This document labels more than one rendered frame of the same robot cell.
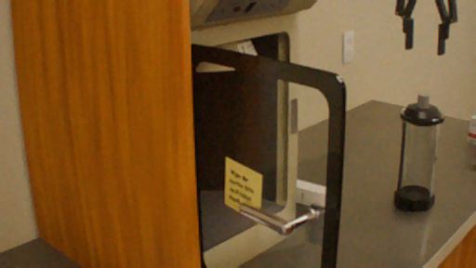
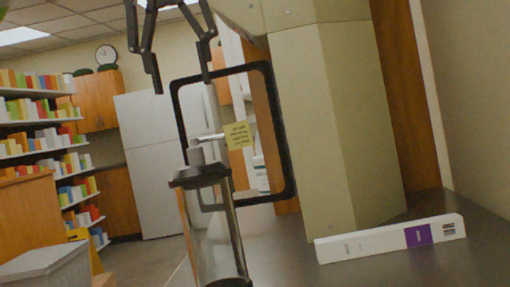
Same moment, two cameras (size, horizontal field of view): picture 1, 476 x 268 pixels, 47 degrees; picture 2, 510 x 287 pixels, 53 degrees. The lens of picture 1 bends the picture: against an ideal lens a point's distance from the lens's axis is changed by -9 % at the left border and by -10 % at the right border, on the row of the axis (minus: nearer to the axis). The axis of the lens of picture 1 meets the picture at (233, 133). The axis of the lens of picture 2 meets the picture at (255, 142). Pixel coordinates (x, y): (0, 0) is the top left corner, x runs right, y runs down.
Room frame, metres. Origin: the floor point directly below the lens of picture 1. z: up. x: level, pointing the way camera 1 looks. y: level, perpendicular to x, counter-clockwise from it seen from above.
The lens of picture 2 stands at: (1.96, -0.87, 1.24)
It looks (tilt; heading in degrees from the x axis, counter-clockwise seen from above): 3 degrees down; 143
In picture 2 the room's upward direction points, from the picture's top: 11 degrees counter-clockwise
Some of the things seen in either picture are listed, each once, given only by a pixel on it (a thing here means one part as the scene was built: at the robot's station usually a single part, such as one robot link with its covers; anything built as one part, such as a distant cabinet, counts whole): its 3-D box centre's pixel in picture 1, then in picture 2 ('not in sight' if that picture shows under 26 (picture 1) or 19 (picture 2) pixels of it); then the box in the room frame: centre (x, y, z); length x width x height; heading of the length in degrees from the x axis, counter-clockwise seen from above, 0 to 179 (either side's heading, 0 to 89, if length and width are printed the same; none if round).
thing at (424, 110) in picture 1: (422, 108); (198, 166); (1.23, -0.43, 1.18); 0.09 x 0.09 x 0.07
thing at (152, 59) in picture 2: (442, 39); (155, 73); (1.20, -0.46, 1.34); 0.03 x 0.01 x 0.07; 137
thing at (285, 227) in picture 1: (276, 214); not in sight; (0.68, -0.05, 1.20); 0.10 x 0.05 x 0.03; 40
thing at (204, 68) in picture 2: (409, 33); (203, 63); (1.26, -0.40, 1.34); 0.03 x 0.01 x 0.07; 137
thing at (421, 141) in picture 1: (418, 156); (212, 235); (1.23, -0.43, 1.06); 0.11 x 0.11 x 0.21
